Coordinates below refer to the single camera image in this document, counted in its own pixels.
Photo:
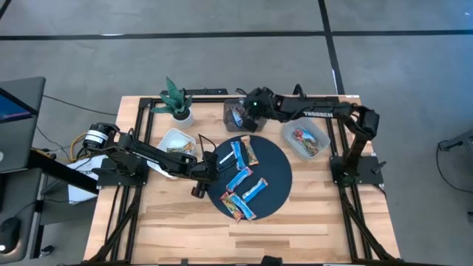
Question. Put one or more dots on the orange brown granola bar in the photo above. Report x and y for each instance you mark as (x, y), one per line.
(250, 149)
(181, 148)

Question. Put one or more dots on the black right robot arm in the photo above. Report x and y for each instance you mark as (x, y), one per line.
(318, 109)

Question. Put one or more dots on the black power strip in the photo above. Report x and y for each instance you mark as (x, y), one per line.
(207, 91)

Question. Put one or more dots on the black aluminium table frame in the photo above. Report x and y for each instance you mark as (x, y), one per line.
(207, 99)

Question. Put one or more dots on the white tape strip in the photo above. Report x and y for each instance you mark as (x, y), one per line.
(226, 158)

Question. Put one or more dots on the white paper sheets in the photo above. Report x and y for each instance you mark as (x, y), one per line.
(79, 192)

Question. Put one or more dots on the round dark blue woven mat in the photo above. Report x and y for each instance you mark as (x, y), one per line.
(273, 173)

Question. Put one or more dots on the potted snake plant white pot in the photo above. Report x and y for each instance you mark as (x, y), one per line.
(183, 120)

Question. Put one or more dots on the grey laptop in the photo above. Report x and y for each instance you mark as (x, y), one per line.
(22, 140)

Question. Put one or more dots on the black computer mouse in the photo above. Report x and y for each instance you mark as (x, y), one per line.
(9, 232)

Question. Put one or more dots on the dark side desk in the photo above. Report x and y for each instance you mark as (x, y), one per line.
(18, 192)

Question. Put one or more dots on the grey stand leg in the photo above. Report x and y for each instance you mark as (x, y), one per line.
(458, 140)

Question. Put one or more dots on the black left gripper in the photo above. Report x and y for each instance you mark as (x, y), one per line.
(207, 171)

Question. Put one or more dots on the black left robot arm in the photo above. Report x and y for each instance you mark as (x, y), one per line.
(148, 155)

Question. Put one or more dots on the blue wrapper granola bar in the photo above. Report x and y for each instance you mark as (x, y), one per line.
(242, 206)
(238, 155)
(255, 189)
(239, 179)
(237, 117)

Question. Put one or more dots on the smoky transparent plastic bin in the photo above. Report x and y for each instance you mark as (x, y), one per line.
(228, 124)

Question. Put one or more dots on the light grey plastic bin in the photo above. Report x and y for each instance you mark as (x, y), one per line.
(321, 133)

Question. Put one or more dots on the red-ended chocolate chip granola bar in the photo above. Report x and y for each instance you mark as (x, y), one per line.
(311, 147)
(231, 206)
(301, 136)

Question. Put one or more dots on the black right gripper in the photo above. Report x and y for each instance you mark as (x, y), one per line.
(260, 103)

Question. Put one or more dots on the white plastic bin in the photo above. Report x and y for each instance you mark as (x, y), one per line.
(173, 138)

